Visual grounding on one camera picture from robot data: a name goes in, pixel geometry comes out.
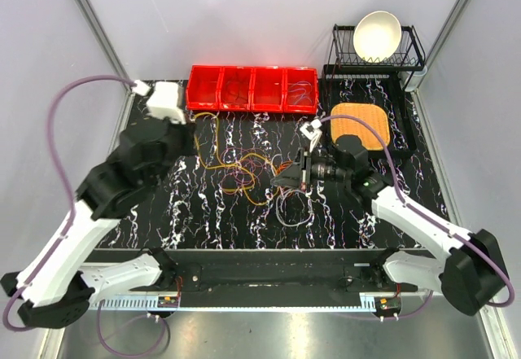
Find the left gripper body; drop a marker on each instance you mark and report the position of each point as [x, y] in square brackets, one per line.
[182, 143]

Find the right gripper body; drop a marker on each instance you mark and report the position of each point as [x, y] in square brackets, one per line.
[324, 168]

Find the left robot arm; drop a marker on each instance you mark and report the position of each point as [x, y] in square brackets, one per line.
[54, 291]

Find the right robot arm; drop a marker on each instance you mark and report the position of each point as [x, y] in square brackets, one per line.
[466, 268]

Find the black tray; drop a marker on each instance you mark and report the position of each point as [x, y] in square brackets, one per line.
[371, 86]

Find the red bin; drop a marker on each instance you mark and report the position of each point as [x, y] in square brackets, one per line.
[268, 90]
[300, 90]
[202, 88]
[236, 89]

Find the white cup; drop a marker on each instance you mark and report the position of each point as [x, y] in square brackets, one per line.
[413, 79]

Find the white bowl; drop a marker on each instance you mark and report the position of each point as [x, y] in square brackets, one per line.
[377, 36]

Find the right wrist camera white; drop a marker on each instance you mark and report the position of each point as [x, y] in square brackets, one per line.
[312, 130]

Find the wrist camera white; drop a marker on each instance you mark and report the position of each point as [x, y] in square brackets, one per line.
[165, 101]
[312, 130]

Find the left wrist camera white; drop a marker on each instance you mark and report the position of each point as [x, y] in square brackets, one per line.
[165, 101]

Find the black wire dish rack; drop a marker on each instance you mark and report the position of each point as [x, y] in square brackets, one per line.
[409, 55]

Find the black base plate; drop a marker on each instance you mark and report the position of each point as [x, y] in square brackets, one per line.
[343, 269]

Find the grey slotted cable duct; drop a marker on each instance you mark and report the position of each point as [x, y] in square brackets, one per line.
[360, 303]

